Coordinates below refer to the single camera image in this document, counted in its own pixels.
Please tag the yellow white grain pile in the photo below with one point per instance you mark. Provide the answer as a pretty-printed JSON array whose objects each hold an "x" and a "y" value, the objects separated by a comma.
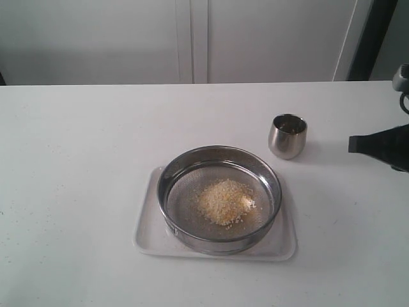
[{"x": 225, "y": 202}]

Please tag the stainless steel cup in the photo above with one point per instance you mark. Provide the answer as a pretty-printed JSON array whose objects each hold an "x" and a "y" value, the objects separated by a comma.
[{"x": 287, "y": 136}]

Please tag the dark vertical post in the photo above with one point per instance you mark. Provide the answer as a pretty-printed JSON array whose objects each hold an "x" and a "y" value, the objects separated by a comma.
[{"x": 374, "y": 31}]

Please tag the white rectangular plastic tray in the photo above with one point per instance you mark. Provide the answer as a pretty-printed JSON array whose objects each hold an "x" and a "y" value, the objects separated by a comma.
[{"x": 153, "y": 236}]

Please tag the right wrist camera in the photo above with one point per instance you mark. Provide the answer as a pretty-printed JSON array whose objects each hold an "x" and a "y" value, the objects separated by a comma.
[{"x": 400, "y": 81}]

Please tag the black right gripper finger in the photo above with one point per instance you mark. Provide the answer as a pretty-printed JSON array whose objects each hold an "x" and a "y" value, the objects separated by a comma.
[{"x": 388, "y": 146}]

